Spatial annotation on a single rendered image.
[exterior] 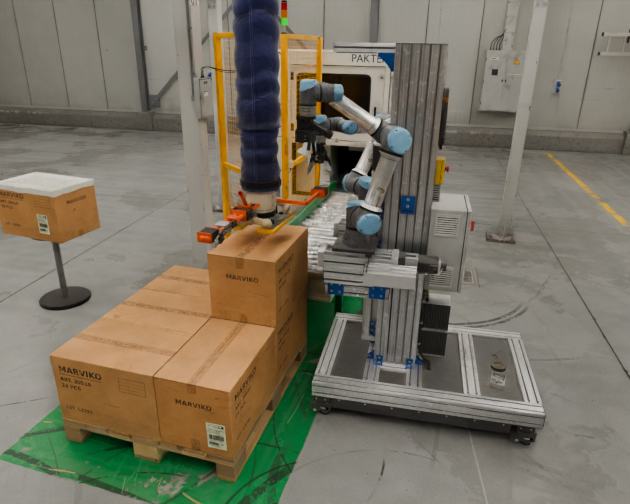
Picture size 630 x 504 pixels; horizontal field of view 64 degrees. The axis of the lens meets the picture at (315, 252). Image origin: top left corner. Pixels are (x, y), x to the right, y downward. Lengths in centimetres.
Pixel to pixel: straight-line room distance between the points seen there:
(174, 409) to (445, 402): 143
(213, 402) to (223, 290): 69
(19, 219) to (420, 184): 304
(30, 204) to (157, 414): 215
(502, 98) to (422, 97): 909
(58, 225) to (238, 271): 177
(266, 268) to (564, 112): 1014
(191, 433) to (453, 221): 170
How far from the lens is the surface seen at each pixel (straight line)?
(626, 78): 1248
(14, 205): 444
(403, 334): 309
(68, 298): 471
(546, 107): 1216
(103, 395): 286
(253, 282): 280
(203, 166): 432
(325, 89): 233
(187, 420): 265
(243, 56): 273
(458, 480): 288
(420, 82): 266
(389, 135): 244
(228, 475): 277
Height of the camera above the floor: 201
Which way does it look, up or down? 22 degrees down
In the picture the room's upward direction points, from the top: 1 degrees clockwise
